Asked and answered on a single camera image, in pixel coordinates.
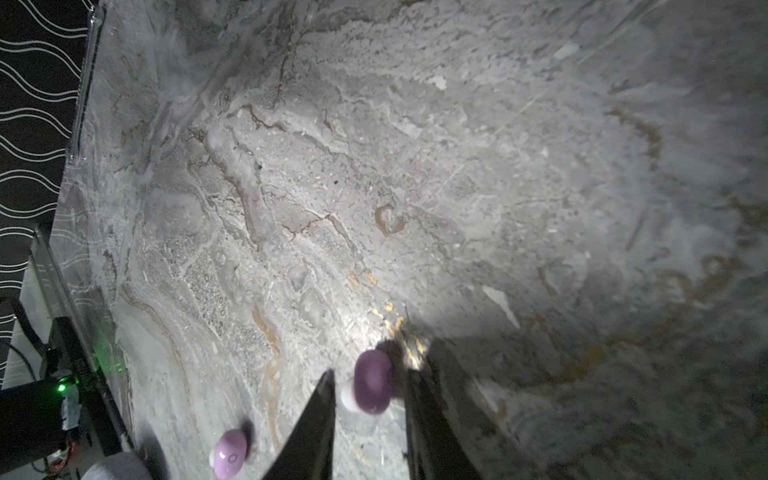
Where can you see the silver combination wrench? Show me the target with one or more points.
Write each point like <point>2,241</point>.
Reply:
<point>97,16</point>

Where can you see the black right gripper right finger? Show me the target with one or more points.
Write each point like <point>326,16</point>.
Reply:
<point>433,451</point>

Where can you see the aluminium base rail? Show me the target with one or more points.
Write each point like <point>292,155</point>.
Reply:
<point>99,422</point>

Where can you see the grey foam roller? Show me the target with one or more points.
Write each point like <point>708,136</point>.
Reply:
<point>121,466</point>

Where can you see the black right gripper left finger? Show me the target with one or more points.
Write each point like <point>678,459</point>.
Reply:
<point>308,452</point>

